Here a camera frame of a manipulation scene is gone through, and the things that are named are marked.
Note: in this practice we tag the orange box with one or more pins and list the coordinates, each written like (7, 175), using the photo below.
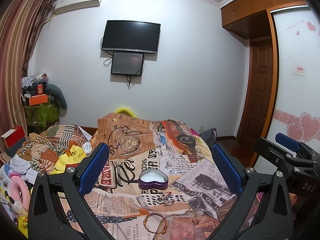
(36, 100)

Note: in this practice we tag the purple heart-shaped tin box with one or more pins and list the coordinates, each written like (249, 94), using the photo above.
(153, 179)

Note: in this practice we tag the patchwork striped quilt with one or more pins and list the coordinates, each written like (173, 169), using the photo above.
(43, 150)

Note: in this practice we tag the brown wooden door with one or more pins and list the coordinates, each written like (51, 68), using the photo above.
(258, 95)

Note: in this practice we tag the white wardrobe sliding door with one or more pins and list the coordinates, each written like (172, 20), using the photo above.
(294, 106)

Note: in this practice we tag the yellow garment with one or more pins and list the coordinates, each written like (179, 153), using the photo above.
(74, 156)

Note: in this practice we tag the red and white box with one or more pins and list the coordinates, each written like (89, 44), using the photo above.
(13, 139)

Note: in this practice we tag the green cloth covered stand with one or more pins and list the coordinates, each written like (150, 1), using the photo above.
(42, 116)

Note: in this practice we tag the black wall television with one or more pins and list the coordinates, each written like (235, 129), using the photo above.
(123, 35)

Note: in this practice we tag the small black wall monitor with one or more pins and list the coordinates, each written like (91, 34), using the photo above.
(127, 64)

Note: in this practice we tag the white air conditioner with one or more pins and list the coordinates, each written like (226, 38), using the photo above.
(63, 6)

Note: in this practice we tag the red striped curtain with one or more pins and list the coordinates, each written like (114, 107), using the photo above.
(21, 24)

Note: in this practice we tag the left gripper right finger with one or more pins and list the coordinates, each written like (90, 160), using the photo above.
(273, 218)

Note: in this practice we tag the dark bag on floor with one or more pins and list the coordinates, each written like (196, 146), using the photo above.
(209, 137)

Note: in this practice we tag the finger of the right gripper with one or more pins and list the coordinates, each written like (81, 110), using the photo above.
(273, 158)
(287, 142)

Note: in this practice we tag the wooden overhead cabinet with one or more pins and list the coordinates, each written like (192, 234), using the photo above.
(248, 18)

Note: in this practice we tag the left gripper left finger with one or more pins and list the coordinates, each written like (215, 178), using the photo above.
(46, 217)

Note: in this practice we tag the pink plush toy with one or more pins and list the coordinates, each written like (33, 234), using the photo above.
(20, 194)

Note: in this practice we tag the newspaper print bed blanket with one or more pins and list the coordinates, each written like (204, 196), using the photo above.
(197, 198)

